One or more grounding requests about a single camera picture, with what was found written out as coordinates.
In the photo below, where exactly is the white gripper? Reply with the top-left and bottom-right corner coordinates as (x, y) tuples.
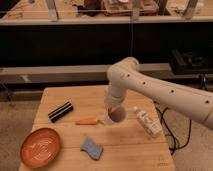
(104, 87), (126, 113)

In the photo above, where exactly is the white ceramic cup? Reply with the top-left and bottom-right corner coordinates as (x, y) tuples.
(105, 106), (127, 125)

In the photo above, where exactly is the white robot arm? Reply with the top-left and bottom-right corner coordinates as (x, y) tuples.
(105, 57), (213, 130)

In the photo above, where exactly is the orange toy carrot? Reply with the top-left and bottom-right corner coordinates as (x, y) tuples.
(75, 117), (101, 125)

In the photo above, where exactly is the white plastic bottle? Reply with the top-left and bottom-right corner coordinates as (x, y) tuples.
(133, 106), (162, 137)

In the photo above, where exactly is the black striped rectangular block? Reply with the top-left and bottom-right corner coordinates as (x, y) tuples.
(48, 102), (74, 123)

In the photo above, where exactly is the blue sponge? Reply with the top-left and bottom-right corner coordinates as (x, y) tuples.
(80, 137), (104, 160)

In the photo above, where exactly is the black box on shelf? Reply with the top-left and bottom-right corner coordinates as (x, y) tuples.
(169, 49), (213, 75)

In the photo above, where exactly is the black power cable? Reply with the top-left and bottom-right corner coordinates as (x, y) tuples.
(154, 101), (193, 156)

